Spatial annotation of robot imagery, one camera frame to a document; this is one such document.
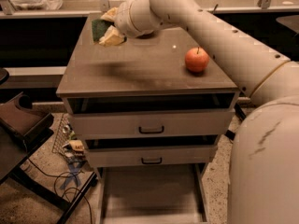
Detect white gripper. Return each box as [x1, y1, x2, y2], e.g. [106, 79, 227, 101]
[99, 0, 164, 47]

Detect green yellow sponge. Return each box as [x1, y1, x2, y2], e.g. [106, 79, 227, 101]
[92, 19, 113, 42]

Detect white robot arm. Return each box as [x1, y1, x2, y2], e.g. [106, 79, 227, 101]
[103, 0, 299, 224]

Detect grey drawer cabinet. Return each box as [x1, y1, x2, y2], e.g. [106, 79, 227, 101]
[56, 10, 241, 179]

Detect top grey drawer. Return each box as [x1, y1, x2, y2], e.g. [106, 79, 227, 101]
[69, 92, 235, 139]

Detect middle grey drawer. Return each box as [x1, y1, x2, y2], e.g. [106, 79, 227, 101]
[85, 135, 219, 167]

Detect bottom open grey drawer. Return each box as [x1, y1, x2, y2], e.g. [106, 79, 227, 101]
[96, 164, 209, 224]

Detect red apple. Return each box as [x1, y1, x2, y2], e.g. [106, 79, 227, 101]
[184, 47, 209, 73]

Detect dark brown chair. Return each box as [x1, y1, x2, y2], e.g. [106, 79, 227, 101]
[0, 93, 54, 181]

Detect blue tape strips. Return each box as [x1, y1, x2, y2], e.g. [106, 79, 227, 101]
[60, 161, 85, 189]

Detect black table leg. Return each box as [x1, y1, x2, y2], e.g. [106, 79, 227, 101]
[235, 104, 247, 121]

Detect wire mesh basket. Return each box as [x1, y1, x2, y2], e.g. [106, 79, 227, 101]
[52, 114, 73, 155]

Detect black floor cable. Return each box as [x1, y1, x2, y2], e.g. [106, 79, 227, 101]
[28, 158, 93, 224]

